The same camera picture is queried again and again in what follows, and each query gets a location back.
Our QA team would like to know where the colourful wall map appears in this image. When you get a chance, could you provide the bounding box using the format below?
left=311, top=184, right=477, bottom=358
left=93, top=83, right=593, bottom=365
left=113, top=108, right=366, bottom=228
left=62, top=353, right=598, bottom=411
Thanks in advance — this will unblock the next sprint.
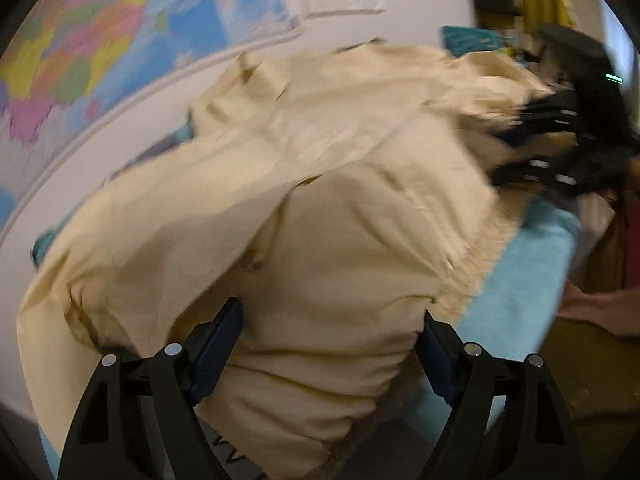
left=0, top=0, right=221, bottom=233

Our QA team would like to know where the teal perforated plastic basket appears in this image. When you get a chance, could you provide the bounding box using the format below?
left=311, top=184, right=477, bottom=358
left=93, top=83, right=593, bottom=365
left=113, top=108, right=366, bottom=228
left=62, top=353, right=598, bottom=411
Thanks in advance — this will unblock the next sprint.
left=440, top=25, right=506, bottom=56

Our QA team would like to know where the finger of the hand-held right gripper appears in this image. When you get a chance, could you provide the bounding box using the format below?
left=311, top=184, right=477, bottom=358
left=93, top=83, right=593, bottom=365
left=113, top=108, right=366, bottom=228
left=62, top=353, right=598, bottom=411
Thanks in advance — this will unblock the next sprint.
left=500, top=89, right=583, bottom=137
left=491, top=152, right=603, bottom=195

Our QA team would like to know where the cream large garment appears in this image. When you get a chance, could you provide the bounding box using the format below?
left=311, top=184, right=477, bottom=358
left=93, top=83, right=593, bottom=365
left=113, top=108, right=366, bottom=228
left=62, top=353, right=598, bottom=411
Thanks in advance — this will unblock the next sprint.
left=17, top=37, right=556, bottom=480

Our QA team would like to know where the mostly blue wall map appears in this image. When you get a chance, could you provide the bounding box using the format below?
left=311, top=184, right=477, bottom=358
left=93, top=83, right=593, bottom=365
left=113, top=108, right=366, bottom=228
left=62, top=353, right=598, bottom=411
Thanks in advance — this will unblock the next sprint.
left=200, top=0, right=304, bottom=53

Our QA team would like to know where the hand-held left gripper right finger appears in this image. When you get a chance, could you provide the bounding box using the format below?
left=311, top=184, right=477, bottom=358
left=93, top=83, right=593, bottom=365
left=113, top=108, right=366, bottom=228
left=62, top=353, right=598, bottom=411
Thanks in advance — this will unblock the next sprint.
left=415, top=309, right=586, bottom=480

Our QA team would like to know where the teal patterned bed sheet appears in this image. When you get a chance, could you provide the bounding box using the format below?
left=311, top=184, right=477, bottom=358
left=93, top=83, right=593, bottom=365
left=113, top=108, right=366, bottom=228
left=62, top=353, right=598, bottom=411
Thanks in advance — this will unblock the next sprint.
left=30, top=122, right=583, bottom=480

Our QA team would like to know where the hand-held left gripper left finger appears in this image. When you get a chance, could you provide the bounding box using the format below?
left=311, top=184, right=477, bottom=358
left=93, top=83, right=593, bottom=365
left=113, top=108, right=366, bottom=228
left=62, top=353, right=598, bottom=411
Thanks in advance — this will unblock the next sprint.
left=57, top=296, right=246, bottom=480

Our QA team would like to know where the person's bare leg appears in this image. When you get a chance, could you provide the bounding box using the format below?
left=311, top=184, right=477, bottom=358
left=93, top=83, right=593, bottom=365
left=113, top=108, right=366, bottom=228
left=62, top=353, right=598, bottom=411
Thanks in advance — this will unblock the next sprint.
left=560, top=284, right=640, bottom=338

